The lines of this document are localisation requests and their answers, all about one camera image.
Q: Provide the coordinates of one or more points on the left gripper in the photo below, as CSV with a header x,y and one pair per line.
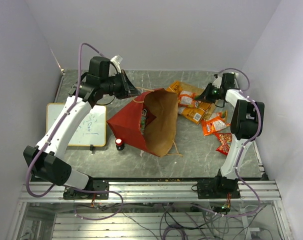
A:
x,y
128,88

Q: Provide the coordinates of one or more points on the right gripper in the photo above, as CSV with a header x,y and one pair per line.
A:
x,y
205,96

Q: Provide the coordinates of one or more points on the large yellow chips bag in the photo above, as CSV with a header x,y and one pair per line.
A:
x,y
193,114

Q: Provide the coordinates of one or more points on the orange snack packet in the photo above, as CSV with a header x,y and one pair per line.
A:
x,y
216,123

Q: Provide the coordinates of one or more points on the red brown paper bag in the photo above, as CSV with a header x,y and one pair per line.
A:
x,y
159,135

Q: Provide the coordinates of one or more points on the red snack packet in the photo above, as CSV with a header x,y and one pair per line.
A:
x,y
225,140

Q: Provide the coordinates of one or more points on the teal mint candy bag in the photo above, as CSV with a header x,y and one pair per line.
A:
x,y
144,119

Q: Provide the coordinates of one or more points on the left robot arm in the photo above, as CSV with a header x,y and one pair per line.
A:
x,y
45,159

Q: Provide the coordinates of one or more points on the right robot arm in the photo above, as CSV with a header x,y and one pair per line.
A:
x,y
246,125

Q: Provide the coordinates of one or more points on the colourful candy packet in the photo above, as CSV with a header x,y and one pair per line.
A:
x,y
187,99

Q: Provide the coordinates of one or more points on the red white black button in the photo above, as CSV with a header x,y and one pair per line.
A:
x,y
119,144

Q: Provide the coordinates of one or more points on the small whiteboard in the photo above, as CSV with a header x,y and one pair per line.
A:
x,y
92,130

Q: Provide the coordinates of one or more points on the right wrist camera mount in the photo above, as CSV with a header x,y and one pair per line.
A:
x,y
217,81

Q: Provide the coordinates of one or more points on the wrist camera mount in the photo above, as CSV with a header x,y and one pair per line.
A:
x,y
217,81
116,61

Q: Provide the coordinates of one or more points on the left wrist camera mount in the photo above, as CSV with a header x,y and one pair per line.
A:
x,y
116,61

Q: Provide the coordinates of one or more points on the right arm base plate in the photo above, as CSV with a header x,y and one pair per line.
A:
x,y
207,189

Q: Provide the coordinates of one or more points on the aluminium frame rail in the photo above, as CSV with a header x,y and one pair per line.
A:
x,y
153,192

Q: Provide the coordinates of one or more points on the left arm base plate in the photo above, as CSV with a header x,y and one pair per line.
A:
x,y
97,189

